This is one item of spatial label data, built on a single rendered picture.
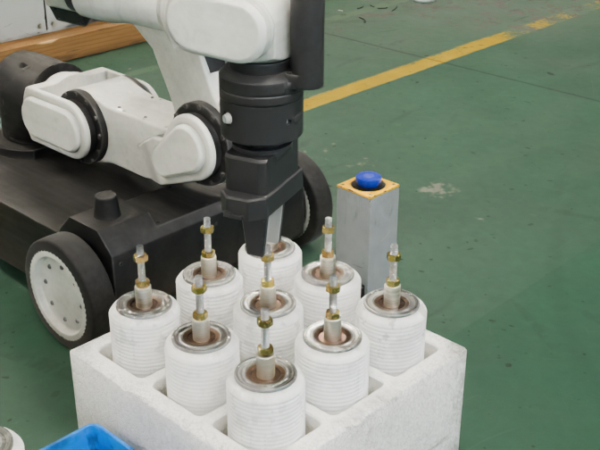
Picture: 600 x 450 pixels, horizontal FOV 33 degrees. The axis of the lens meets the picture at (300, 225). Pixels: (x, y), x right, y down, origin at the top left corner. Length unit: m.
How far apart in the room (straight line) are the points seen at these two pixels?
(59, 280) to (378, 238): 0.54
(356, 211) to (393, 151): 1.01
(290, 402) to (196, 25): 0.46
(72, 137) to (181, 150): 0.32
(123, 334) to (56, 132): 0.68
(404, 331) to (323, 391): 0.14
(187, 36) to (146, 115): 0.81
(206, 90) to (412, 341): 0.55
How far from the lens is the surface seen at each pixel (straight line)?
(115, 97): 1.91
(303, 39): 1.01
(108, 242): 1.68
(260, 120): 1.03
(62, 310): 1.77
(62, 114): 1.92
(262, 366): 1.21
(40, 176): 2.03
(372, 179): 1.55
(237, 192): 1.07
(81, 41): 3.39
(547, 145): 2.67
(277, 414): 1.20
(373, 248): 1.58
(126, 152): 1.87
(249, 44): 0.99
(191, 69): 1.66
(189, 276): 1.44
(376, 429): 1.32
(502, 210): 2.27
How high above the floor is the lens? 0.94
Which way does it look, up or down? 26 degrees down
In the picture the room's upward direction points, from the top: straight up
